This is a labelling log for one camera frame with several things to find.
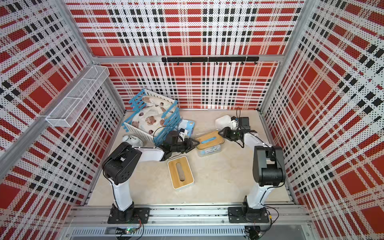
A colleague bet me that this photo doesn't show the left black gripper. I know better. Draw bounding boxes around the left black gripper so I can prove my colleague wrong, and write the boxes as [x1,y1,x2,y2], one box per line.
[171,137,201,154]

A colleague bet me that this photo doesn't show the bamboo lid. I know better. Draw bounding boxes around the bamboo lid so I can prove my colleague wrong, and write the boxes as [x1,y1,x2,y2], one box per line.
[196,130,225,150]

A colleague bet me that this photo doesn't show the clear plastic tissue box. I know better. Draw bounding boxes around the clear plastic tissue box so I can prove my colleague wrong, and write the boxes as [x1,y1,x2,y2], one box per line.
[197,143,224,157]

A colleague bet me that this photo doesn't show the blue tissue pack front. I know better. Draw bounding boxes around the blue tissue pack front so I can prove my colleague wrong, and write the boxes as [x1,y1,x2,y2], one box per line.
[201,137,216,144]

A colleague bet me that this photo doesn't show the blue tissue pack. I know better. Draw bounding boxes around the blue tissue pack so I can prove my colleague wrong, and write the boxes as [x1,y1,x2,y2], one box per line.
[179,119,195,137]
[201,137,216,144]

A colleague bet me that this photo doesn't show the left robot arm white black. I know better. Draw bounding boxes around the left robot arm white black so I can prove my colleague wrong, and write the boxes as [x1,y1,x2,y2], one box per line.
[102,131,200,213]

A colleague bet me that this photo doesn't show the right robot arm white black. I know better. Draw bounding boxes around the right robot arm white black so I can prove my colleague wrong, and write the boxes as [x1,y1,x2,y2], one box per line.
[218,127,286,210]

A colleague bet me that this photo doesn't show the white plastic box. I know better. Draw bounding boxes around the white plastic box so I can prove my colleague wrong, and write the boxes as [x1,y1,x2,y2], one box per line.
[215,115,237,131]

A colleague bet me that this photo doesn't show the blue tissue pack rear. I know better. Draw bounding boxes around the blue tissue pack rear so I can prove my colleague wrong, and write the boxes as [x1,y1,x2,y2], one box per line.
[179,119,195,137]

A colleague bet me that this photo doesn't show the white bamboo-lid tissue box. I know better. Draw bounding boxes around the white bamboo-lid tissue box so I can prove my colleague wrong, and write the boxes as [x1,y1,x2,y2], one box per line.
[168,157,195,190]

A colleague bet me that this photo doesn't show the blue white slatted crate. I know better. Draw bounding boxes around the blue white slatted crate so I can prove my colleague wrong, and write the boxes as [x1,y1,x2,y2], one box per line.
[123,89,182,146]

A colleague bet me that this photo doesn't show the bear print cloth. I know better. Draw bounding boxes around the bear print cloth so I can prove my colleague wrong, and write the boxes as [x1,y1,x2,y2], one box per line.
[131,96,176,137]

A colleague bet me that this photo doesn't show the white alarm clock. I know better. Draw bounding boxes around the white alarm clock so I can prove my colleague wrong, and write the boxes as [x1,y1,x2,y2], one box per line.
[122,135,144,147]

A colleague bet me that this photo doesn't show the green circuit board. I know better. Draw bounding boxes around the green circuit board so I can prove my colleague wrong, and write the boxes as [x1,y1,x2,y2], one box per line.
[115,228,137,235]

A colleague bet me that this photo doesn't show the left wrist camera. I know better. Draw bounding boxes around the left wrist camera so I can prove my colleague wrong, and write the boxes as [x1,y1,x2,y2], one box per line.
[179,128,188,140]

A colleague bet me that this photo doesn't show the black hook rail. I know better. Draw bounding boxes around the black hook rail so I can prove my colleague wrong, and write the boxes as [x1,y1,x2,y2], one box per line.
[162,56,260,64]

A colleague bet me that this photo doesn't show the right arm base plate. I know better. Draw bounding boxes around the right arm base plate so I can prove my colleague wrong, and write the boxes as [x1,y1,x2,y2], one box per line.
[228,207,270,224]

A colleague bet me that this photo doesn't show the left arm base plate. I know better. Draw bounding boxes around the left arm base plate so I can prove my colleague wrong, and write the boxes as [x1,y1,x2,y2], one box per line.
[107,205,151,224]

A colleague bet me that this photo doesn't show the white wire mesh shelf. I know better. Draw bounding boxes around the white wire mesh shelf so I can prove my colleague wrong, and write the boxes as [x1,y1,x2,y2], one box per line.
[46,65,110,128]

